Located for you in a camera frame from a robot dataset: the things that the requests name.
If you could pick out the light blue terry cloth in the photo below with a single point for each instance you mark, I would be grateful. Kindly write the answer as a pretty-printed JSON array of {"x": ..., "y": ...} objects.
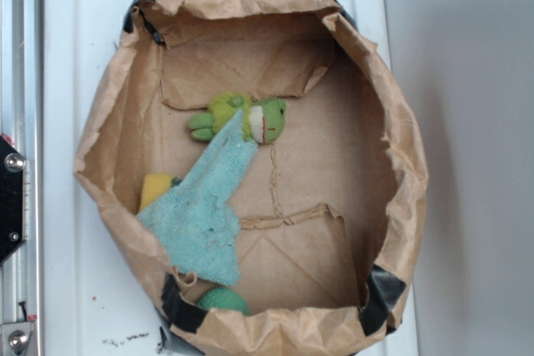
[{"x": 193, "y": 220}]

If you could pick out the white plastic tray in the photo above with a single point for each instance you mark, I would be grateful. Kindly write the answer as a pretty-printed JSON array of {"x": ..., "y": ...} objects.
[{"x": 93, "y": 304}]

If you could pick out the yellow sponge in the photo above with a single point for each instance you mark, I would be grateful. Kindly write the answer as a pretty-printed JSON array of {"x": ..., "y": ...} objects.
[{"x": 155, "y": 184}]

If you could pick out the brown paper bag bin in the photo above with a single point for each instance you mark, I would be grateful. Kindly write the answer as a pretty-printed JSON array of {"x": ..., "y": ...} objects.
[{"x": 330, "y": 215}]

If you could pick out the green knitted ball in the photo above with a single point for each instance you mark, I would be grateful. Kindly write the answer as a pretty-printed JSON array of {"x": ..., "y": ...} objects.
[{"x": 223, "y": 298}]

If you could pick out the black mounting bracket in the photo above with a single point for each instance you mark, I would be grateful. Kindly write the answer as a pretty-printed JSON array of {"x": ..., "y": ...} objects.
[{"x": 11, "y": 199}]

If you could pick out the aluminium frame rail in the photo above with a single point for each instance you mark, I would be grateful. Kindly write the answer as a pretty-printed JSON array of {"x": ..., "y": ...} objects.
[{"x": 21, "y": 122}]

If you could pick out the green plush frog toy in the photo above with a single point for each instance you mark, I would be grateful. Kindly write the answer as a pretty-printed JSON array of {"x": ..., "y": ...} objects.
[{"x": 263, "y": 120}]

